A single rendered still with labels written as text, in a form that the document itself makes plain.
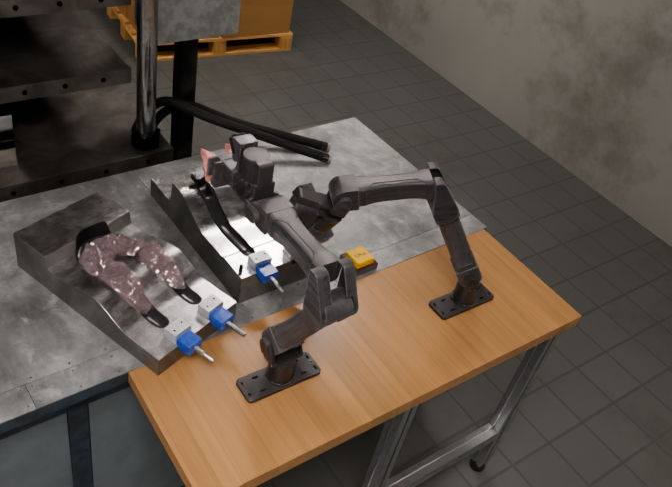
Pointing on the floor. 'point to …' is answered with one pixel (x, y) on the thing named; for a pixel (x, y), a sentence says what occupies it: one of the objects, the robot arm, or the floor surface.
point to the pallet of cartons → (257, 15)
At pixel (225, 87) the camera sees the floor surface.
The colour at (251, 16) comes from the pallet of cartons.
